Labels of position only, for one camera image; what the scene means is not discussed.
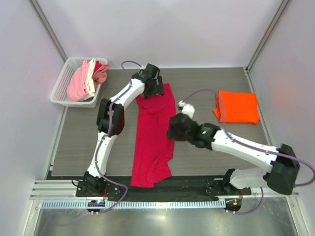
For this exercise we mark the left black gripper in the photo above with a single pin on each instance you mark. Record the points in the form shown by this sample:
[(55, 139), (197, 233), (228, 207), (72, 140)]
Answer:
[(158, 89)]

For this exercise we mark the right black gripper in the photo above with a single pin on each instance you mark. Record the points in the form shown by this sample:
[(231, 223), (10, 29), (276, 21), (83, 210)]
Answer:
[(172, 134)]

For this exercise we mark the crimson red t shirt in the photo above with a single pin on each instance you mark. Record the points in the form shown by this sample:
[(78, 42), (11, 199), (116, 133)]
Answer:
[(153, 149)]

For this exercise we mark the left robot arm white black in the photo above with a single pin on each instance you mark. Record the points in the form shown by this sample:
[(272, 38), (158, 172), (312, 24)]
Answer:
[(110, 123)]

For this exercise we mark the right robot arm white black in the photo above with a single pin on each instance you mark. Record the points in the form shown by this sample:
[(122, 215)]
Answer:
[(276, 168)]

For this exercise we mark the folded orange t shirt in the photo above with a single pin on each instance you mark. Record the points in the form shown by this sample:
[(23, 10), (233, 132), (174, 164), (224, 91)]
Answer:
[(236, 107)]

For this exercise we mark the salmon pink t shirt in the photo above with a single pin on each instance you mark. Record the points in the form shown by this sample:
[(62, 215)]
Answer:
[(100, 76)]

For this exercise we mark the dark red t shirt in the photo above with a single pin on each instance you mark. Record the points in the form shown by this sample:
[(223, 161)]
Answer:
[(97, 66)]

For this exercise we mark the white t shirt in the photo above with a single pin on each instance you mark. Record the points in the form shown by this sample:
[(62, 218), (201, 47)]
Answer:
[(89, 79)]

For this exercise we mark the light pink t shirt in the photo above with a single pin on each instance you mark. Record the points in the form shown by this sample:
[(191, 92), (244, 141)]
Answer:
[(77, 89)]

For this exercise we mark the white plastic laundry basket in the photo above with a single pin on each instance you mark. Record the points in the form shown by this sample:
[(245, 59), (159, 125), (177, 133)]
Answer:
[(59, 93)]

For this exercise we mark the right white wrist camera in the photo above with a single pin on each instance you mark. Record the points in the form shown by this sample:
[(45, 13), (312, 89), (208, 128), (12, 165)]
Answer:
[(186, 108)]

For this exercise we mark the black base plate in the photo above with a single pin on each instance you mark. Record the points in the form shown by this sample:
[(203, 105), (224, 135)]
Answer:
[(181, 189)]

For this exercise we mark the slotted cable duct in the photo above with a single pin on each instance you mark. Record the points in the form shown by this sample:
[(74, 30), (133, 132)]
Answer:
[(98, 204)]

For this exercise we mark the left aluminium frame post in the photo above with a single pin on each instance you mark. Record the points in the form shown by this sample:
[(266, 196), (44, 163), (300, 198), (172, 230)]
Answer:
[(47, 27)]

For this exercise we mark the aluminium frame post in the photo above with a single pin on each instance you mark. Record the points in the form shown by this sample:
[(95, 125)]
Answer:
[(283, 6), (47, 27)]

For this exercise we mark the right aluminium frame post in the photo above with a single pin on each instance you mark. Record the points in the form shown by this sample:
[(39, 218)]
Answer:
[(283, 6)]

